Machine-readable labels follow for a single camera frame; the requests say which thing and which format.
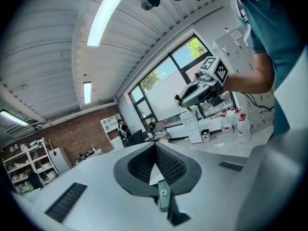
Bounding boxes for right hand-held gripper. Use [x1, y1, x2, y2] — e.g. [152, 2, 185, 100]
[180, 56, 229, 108]

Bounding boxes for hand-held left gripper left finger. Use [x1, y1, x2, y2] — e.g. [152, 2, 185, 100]
[12, 142, 174, 231]

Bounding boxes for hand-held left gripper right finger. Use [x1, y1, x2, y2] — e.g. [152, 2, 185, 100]
[156, 142, 250, 231]

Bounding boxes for yellow black pen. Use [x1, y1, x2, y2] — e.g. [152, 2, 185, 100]
[174, 94, 193, 113]

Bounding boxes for person's right forearm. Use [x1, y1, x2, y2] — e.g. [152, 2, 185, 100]
[223, 65, 275, 93]

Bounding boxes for white desk with drawers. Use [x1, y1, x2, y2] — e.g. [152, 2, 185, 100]
[76, 148, 103, 165]

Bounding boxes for white boxy appliance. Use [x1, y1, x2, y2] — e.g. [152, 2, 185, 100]
[180, 111, 203, 144]

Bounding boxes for black framed window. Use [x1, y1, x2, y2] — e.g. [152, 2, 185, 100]
[128, 35, 238, 129]

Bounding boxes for small white bin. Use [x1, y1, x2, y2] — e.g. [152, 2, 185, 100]
[201, 128, 211, 143]

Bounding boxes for grey refrigerator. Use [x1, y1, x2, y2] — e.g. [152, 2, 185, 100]
[48, 147, 73, 175]

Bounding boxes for clear spray bottle red trigger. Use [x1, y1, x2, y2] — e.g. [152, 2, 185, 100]
[237, 113, 252, 144]
[220, 109, 235, 137]

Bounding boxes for black chair grey seat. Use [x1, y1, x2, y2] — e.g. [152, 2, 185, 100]
[149, 121, 170, 141]

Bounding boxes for grey metal locker cabinet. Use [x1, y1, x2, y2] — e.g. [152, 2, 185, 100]
[213, 26, 256, 76]

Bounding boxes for white hutch cabinet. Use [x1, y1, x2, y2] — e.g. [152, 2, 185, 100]
[100, 114, 126, 151]

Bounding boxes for black office chair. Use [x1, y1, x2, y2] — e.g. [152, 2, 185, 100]
[127, 128, 150, 147]

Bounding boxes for white shelving unit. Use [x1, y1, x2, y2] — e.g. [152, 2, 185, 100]
[2, 138, 61, 193]

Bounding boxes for long ceiling light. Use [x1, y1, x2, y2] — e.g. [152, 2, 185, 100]
[83, 81, 92, 104]
[86, 0, 134, 47]
[0, 110, 29, 127]

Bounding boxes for person's torso teal shirt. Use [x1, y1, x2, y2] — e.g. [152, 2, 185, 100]
[232, 0, 308, 137]

